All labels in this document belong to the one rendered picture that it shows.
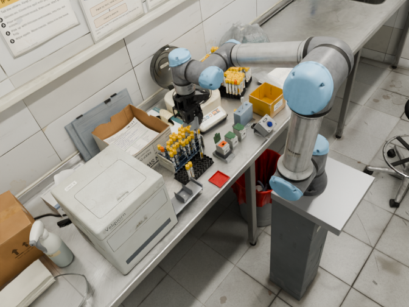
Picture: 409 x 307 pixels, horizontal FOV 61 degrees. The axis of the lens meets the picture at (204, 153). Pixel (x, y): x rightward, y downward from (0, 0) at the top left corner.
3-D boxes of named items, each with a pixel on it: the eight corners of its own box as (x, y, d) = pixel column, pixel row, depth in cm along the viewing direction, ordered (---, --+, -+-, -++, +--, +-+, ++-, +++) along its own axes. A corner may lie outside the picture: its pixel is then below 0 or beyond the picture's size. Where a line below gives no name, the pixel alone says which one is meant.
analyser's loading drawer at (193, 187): (169, 224, 134) (167, 217, 131) (157, 215, 138) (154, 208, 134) (203, 189, 144) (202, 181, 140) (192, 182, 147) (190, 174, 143)
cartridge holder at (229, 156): (227, 163, 155) (227, 158, 152) (212, 155, 159) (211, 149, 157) (235, 156, 157) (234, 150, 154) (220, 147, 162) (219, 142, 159)
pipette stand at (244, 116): (243, 132, 167) (243, 116, 159) (232, 127, 170) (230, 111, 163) (255, 120, 171) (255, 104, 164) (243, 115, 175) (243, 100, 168)
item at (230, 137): (232, 150, 160) (232, 139, 155) (224, 145, 162) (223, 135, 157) (238, 144, 162) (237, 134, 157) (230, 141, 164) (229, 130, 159)
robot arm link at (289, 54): (366, 22, 88) (222, 33, 121) (347, 42, 83) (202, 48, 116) (369, 63, 95) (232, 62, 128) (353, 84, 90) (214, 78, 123)
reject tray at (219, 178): (220, 188, 146) (220, 187, 145) (208, 181, 149) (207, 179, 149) (230, 178, 149) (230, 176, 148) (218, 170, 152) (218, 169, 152)
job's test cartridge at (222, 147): (224, 158, 155) (223, 148, 150) (216, 153, 157) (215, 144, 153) (230, 153, 157) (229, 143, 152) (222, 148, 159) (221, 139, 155)
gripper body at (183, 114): (174, 119, 134) (168, 94, 125) (188, 106, 138) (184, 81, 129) (188, 126, 130) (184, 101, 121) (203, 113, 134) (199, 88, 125)
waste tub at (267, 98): (269, 120, 170) (270, 105, 163) (248, 110, 177) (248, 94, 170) (286, 106, 176) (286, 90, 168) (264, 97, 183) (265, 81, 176)
